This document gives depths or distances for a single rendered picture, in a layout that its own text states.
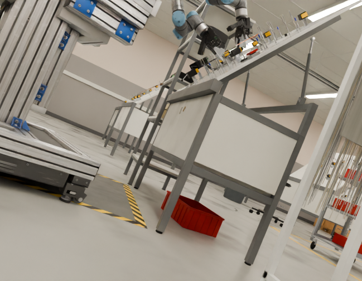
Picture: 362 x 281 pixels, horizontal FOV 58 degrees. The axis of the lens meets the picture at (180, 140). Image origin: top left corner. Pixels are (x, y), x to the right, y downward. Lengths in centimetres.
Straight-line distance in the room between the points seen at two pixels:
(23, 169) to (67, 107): 780
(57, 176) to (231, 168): 89
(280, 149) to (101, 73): 783
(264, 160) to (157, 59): 801
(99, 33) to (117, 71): 763
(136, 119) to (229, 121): 336
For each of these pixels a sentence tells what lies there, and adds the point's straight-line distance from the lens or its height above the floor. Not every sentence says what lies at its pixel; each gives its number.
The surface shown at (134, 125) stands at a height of 56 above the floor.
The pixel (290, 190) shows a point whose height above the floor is 61.
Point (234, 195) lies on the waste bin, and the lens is 640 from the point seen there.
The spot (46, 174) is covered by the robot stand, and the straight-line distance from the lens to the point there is 157.
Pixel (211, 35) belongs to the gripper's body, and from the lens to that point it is 210.
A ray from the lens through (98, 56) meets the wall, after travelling 944.
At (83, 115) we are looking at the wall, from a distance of 930.
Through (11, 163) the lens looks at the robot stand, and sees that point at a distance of 152.
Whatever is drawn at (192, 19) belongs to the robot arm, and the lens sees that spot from 214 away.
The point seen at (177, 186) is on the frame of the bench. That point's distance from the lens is 172.
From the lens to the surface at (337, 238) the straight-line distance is 451.
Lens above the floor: 42
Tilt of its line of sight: 2 degrees up
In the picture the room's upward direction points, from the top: 23 degrees clockwise
